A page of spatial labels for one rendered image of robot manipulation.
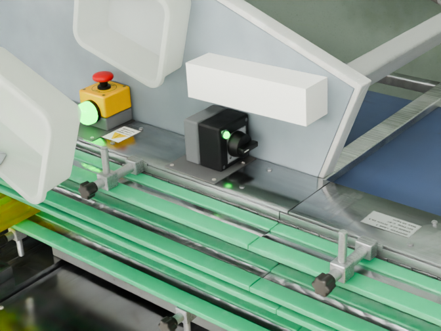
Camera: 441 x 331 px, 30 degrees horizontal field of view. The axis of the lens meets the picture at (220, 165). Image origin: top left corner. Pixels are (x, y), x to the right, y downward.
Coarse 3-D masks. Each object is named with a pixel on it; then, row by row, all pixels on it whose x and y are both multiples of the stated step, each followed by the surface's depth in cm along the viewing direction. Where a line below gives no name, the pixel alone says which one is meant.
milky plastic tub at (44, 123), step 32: (0, 64) 123; (0, 96) 132; (32, 96) 119; (64, 96) 121; (0, 128) 134; (32, 128) 130; (64, 128) 119; (32, 160) 130; (64, 160) 124; (32, 192) 125
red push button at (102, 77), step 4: (96, 72) 156; (100, 72) 156; (104, 72) 155; (108, 72) 155; (96, 76) 154; (100, 76) 154; (104, 76) 154; (108, 76) 154; (112, 76) 155; (96, 80) 154; (100, 80) 154; (104, 80) 154; (108, 80) 154; (100, 84) 156; (104, 84) 155
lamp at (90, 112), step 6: (84, 102) 154; (90, 102) 154; (84, 108) 153; (90, 108) 153; (96, 108) 154; (84, 114) 153; (90, 114) 153; (96, 114) 154; (84, 120) 154; (90, 120) 153; (96, 120) 155
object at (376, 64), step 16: (432, 0) 171; (416, 32) 151; (432, 32) 153; (384, 48) 144; (400, 48) 145; (416, 48) 148; (352, 64) 137; (368, 64) 138; (384, 64) 140; (400, 64) 146
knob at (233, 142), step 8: (232, 136) 137; (240, 136) 137; (248, 136) 138; (232, 144) 137; (240, 144) 137; (248, 144) 137; (256, 144) 138; (232, 152) 137; (240, 152) 136; (248, 152) 139
